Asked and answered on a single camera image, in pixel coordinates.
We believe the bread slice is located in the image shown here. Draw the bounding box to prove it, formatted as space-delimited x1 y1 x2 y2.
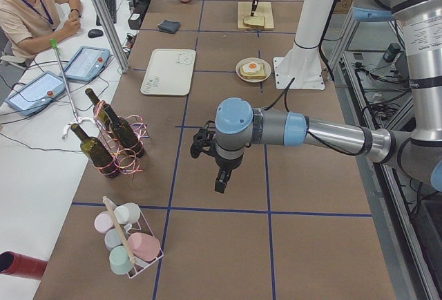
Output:
243 16 265 28
240 63 266 79

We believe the white round plate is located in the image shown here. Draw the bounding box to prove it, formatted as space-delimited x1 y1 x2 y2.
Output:
236 57 271 83

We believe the white bear tray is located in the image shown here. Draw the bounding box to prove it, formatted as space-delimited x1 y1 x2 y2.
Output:
140 48 196 96

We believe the wooden cutting board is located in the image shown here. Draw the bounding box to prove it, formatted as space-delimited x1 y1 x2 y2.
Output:
238 1 274 30

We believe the fried egg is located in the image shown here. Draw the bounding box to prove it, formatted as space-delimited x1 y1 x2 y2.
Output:
240 62 261 75

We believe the grey folded cloth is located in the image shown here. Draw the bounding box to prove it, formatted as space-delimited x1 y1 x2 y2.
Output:
157 19 181 34

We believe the white cup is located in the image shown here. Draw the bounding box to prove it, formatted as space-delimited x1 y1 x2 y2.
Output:
113 203 141 224

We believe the green wine bottle middle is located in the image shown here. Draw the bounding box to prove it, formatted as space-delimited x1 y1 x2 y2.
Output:
103 103 145 158

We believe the green wine bottle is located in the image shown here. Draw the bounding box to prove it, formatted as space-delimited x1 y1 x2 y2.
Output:
85 88 115 138
70 123 120 178
103 103 145 158

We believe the black box device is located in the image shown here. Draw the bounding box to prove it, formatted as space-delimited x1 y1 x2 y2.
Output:
128 1 149 30

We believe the grey cup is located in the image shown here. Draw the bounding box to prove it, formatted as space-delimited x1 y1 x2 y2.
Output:
104 228 122 251

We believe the pale pink cup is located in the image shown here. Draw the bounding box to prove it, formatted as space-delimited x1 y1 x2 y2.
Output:
94 212 114 234

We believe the green wine bottle front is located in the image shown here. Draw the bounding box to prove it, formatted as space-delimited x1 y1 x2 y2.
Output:
70 123 120 178

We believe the mint green cup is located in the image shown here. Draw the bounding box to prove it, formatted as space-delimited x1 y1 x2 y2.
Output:
109 245 134 275

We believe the green wine bottle back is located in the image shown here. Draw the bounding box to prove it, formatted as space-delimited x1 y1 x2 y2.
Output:
85 88 115 138

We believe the black keyboard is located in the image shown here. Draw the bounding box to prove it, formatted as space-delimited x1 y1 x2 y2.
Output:
104 0 117 24

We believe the black computer mouse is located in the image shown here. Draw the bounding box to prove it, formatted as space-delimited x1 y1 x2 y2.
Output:
88 28 104 39

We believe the teach pendant far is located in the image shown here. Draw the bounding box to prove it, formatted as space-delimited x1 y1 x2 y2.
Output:
64 46 111 82

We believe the teach pendant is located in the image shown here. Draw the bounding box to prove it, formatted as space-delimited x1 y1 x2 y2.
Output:
64 46 111 82
6 71 66 115

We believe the teach pendant near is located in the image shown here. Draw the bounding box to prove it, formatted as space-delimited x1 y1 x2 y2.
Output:
6 71 66 115

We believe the metal grabber stick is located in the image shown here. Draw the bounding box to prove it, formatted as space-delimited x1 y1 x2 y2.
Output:
50 39 95 140

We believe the seated person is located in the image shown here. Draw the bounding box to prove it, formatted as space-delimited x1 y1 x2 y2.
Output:
1 0 82 59

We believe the red cylinder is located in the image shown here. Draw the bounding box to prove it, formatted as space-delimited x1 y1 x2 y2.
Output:
1 251 48 280

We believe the white wire cup rack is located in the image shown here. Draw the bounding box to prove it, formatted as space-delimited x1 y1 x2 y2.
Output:
95 196 164 279

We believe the copper wire bottle rack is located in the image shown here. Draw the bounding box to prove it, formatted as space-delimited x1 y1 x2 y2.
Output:
93 100 149 177

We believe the wooden rack handle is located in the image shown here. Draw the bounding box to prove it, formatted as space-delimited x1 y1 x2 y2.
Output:
102 196 136 264

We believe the aluminium frame post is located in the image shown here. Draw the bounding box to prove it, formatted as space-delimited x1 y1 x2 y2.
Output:
91 0 129 73

